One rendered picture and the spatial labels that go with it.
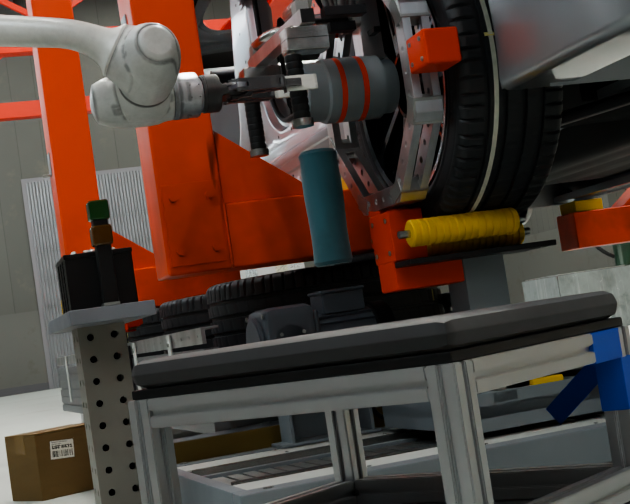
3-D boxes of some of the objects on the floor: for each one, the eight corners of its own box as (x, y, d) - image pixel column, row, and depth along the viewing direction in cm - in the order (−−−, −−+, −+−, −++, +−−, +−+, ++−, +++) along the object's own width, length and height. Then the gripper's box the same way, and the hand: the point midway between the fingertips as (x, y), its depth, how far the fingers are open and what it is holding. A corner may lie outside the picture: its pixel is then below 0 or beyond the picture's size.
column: (152, 519, 264) (124, 321, 266) (104, 528, 261) (77, 328, 263) (144, 514, 273) (117, 323, 276) (98, 523, 270) (71, 330, 273)
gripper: (192, 122, 254) (301, 112, 261) (212, 103, 236) (329, 92, 244) (186, 86, 254) (296, 77, 262) (206, 64, 237) (323, 54, 244)
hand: (297, 85), depth 252 cm, fingers open, 6 cm apart
